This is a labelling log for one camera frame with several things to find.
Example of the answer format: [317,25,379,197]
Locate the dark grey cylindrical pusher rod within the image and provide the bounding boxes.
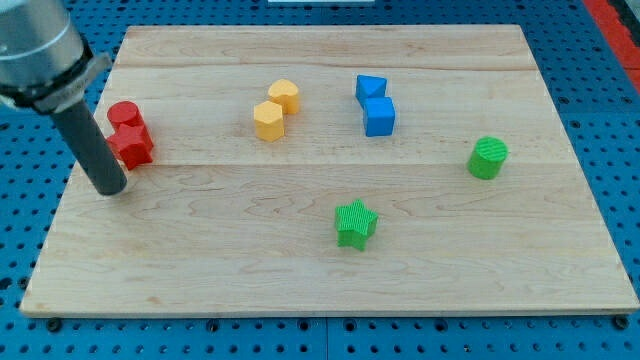
[50,100,127,196]

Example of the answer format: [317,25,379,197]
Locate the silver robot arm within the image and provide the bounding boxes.
[1,0,127,195]

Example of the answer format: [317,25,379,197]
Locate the blue cube block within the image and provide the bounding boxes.
[363,97,396,137]

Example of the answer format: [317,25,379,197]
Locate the red cylinder block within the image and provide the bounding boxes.
[107,101,144,131]

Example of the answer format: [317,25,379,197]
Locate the red star block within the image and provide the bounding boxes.
[107,124,154,170]

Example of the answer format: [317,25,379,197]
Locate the yellow hexagon block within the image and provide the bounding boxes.
[253,101,285,142]

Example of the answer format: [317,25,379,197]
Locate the wooden board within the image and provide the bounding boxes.
[21,25,639,318]

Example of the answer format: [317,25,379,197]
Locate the yellow heart block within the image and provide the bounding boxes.
[267,79,300,114]

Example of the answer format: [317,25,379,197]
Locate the blue triangle block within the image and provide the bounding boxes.
[355,74,387,107]

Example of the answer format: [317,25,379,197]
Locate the green star block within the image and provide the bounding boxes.
[334,199,378,251]

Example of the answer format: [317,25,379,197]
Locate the green cylinder block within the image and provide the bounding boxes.
[466,136,509,180]

